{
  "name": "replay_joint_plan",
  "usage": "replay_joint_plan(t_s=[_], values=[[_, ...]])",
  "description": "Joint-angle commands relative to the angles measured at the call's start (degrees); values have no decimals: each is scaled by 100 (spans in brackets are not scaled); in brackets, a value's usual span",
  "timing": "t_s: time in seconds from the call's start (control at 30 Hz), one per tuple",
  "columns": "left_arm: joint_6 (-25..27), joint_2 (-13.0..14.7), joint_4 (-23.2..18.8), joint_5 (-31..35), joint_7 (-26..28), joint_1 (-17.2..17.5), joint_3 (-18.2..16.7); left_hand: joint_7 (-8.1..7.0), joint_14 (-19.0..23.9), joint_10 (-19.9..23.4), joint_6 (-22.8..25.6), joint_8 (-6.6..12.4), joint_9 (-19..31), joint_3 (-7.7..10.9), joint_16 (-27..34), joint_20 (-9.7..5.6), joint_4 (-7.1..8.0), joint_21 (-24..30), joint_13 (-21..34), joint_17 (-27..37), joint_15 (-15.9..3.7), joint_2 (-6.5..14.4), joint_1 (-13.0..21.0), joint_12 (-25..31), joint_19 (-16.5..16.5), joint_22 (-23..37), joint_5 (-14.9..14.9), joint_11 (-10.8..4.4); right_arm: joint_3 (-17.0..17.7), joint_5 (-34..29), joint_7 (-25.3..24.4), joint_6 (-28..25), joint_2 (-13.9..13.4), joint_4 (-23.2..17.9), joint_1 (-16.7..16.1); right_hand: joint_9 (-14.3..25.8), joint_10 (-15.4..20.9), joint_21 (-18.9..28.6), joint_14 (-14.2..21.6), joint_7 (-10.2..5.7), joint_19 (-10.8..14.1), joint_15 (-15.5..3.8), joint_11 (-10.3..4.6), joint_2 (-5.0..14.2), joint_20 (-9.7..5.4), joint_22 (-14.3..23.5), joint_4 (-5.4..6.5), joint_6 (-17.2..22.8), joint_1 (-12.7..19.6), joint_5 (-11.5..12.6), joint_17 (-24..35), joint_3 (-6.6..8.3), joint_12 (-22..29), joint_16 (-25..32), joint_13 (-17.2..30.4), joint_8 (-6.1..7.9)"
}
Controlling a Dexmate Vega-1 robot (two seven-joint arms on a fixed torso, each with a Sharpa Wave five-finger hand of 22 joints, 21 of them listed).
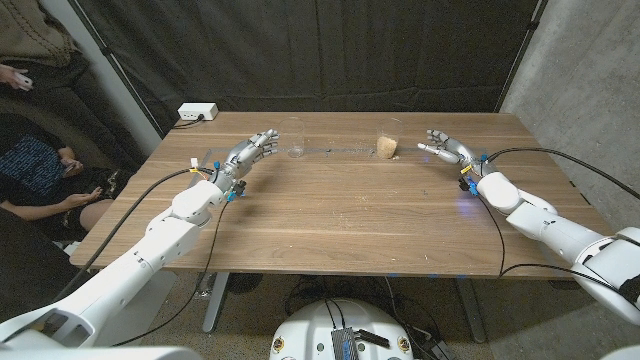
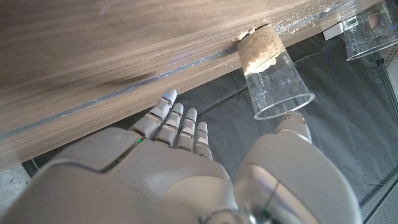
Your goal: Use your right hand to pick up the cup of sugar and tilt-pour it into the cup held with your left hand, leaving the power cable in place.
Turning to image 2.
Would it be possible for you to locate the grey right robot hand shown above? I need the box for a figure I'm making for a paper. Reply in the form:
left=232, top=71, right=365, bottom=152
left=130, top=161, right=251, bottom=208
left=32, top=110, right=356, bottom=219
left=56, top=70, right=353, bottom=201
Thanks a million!
left=0, top=88, right=363, bottom=224

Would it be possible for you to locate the grey tape outline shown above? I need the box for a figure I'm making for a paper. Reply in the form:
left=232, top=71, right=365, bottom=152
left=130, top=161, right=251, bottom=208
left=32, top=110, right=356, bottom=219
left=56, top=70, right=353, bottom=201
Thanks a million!
left=0, top=6, right=346, bottom=139

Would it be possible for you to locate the white power strip box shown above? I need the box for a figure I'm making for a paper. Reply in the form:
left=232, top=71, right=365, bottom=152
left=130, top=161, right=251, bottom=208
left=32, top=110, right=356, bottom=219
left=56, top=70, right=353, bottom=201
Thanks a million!
left=322, top=21, right=345, bottom=41

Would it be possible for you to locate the spilled sugar clump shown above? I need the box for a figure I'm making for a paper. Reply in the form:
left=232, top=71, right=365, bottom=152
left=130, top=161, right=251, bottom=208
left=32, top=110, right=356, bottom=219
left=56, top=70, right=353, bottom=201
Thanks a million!
left=238, top=26, right=257, bottom=40

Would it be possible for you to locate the clear plastic cup with sugar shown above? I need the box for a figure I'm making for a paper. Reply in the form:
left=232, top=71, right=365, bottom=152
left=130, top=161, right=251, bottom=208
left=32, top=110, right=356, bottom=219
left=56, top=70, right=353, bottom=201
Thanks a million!
left=236, top=23, right=316, bottom=121

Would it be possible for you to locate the black backdrop curtain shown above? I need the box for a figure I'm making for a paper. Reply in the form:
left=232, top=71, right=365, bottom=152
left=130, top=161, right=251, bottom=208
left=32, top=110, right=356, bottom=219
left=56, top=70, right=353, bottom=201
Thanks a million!
left=21, top=30, right=398, bottom=206

